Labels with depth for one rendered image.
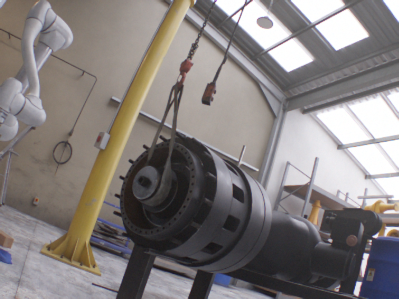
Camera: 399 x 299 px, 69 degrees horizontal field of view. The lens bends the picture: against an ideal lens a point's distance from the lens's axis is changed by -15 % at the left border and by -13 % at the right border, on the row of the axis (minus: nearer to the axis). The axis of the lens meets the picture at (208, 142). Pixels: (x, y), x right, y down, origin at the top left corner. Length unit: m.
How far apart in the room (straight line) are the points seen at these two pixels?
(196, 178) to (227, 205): 0.17
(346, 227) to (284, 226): 0.58
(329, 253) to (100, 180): 2.58
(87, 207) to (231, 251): 2.59
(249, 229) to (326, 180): 9.47
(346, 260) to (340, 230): 0.23
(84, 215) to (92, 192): 0.28
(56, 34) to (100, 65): 5.97
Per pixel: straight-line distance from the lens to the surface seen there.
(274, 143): 9.28
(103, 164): 3.86
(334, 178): 11.18
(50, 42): 1.90
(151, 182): 1.29
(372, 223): 3.55
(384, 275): 3.67
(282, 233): 2.08
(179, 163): 1.44
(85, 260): 3.86
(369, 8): 7.39
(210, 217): 1.24
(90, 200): 3.83
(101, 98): 7.61
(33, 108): 1.61
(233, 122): 8.76
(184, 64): 1.49
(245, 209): 1.44
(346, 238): 2.46
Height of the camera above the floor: 0.67
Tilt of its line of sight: 18 degrees up
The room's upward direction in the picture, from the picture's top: 19 degrees clockwise
